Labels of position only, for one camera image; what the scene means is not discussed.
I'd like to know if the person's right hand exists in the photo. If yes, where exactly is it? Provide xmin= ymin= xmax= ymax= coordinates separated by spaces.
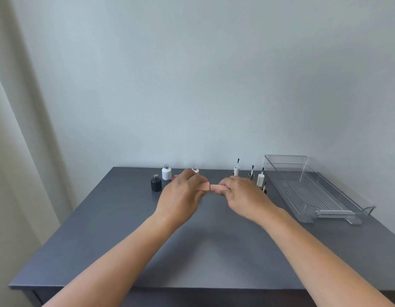
xmin=218 ymin=176 xmax=282 ymax=225

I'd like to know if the person's left forearm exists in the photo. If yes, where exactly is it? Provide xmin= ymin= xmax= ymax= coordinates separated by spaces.
xmin=42 ymin=211 xmax=179 ymax=307

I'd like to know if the person's right forearm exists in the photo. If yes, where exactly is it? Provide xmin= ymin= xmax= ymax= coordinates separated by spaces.
xmin=258 ymin=208 xmax=395 ymax=307

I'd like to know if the clear plastic tray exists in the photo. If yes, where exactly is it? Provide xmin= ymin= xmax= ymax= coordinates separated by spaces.
xmin=263 ymin=155 xmax=376 ymax=226

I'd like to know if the person's left hand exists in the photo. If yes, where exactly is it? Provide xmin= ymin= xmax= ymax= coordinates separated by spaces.
xmin=154 ymin=169 xmax=210 ymax=227

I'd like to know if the beige curtain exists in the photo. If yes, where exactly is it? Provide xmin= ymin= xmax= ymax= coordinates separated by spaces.
xmin=0 ymin=0 xmax=74 ymax=307

